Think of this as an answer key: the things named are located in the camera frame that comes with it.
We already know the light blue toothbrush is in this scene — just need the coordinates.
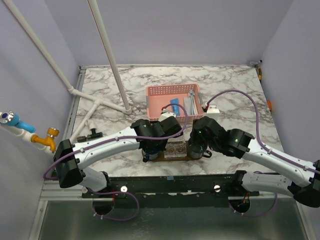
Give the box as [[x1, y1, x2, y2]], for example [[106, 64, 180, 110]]
[[189, 89, 195, 115]]

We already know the blue pipe valve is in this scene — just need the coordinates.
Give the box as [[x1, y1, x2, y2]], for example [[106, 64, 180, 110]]
[[0, 110, 36, 133]]

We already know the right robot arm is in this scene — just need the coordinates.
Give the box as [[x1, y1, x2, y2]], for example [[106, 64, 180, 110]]
[[188, 116, 320, 208]]

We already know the black front mounting rail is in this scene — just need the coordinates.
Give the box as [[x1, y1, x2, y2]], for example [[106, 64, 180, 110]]
[[82, 170, 247, 209]]

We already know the blue toothpaste tube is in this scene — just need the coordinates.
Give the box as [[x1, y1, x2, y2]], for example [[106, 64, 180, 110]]
[[170, 98, 180, 116]]

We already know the oval wooden tray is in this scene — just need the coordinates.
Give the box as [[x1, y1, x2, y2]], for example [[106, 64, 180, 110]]
[[148, 151, 193, 162]]

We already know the dark blue mug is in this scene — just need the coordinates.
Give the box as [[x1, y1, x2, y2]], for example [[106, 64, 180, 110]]
[[142, 149, 161, 163]]

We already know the white PVC pipe frame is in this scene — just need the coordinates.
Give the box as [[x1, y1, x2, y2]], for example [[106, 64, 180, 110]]
[[4, 0, 132, 143]]

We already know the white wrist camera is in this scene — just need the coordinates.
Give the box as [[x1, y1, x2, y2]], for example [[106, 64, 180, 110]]
[[158, 110, 177, 122], [203, 104, 220, 120]]

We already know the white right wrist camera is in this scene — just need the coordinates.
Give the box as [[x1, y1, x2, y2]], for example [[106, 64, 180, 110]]
[[203, 104, 220, 120]]

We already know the orange faucet tap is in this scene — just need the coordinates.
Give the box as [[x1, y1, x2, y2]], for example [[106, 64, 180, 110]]
[[31, 127, 60, 153]]

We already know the white toothbrush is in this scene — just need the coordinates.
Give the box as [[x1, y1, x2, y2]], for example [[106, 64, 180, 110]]
[[193, 96, 199, 115]]

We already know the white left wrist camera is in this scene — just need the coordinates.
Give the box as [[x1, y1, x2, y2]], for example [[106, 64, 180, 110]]
[[158, 110, 177, 122]]

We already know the black pipe tap fitting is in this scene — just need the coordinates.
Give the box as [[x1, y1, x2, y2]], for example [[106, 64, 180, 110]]
[[76, 128, 103, 143]]

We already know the dark green mug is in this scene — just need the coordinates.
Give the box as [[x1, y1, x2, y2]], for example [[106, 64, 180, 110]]
[[187, 141, 212, 160]]

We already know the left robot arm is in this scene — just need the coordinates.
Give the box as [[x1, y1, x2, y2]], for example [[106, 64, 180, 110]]
[[53, 116, 183, 198]]

